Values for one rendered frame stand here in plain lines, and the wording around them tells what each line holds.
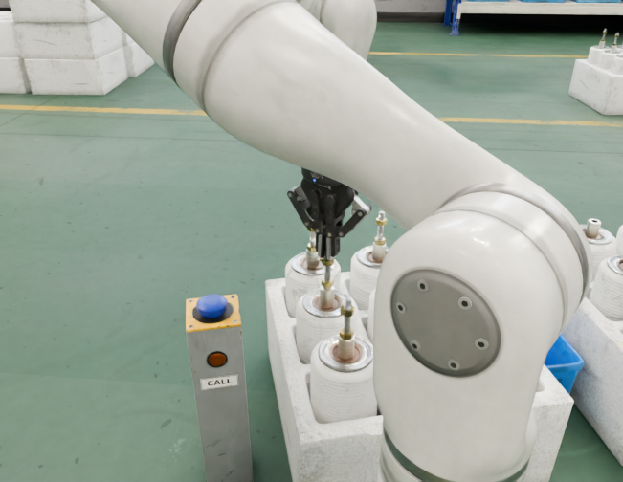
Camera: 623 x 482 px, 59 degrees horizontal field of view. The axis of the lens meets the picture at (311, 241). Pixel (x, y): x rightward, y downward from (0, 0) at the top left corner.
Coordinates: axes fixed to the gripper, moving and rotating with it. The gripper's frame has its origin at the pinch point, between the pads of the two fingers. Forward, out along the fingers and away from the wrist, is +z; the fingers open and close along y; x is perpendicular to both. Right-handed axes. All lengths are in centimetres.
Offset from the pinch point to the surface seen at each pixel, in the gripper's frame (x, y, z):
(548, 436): 6.0, 34.3, 24.0
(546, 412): 5.0, 33.2, 18.9
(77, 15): 123, -220, -4
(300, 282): 3.9, -7.6, 11.3
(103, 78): 129, -217, 27
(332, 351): -9.1, 6.6, 10.3
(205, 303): -18.0, -7.6, 2.6
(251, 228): 50, -56, 35
